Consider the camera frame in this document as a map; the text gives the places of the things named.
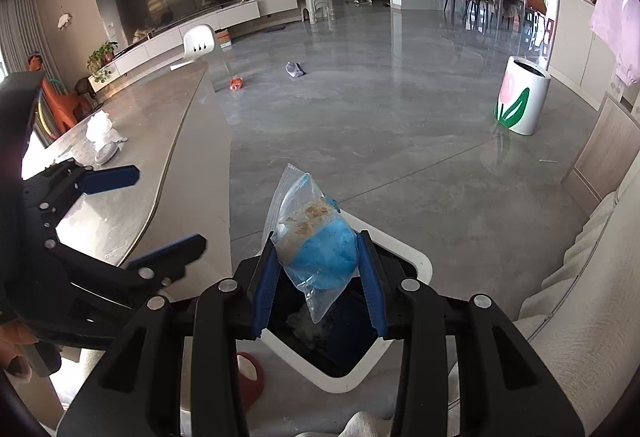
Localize blue plastic bag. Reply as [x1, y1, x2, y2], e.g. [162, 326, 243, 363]
[262, 164, 359, 323]

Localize white round wrapped trash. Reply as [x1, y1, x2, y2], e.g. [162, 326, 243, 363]
[94, 141, 119, 166]

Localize white square trash bin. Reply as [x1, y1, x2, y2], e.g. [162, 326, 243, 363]
[259, 209, 434, 395]

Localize white tulip trash can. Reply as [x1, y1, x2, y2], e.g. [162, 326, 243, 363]
[495, 56, 551, 136]

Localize person's left hand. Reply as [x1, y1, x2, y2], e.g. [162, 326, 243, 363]
[0, 321, 39, 381]

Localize crumpled white tissue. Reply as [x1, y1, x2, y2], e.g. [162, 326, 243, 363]
[86, 111, 128, 152]

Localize orange dinosaur toy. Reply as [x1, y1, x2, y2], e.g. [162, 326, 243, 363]
[42, 76, 92, 134]

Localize cream sofa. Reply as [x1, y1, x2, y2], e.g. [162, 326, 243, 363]
[444, 151, 640, 437]

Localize potted green plant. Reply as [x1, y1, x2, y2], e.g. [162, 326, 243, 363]
[87, 40, 118, 82]

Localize orange snack bag on floor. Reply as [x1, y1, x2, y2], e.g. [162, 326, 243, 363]
[229, 76, 244, 91]

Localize white plastic chair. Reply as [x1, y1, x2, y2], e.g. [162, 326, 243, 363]
[170, 24, 232, 76]

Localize purple slipper on floor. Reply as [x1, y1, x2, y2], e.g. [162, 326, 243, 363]
[285, 62, 306, 78]

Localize long white tv cabinet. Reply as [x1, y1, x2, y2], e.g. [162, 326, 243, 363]
[89, 0, 298, 92]

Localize stacked white stools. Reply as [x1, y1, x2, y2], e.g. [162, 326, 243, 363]
[300, 0, 335, 24]

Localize pink hanging cloth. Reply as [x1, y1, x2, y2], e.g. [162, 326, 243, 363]
[590, 0, 640, 86]

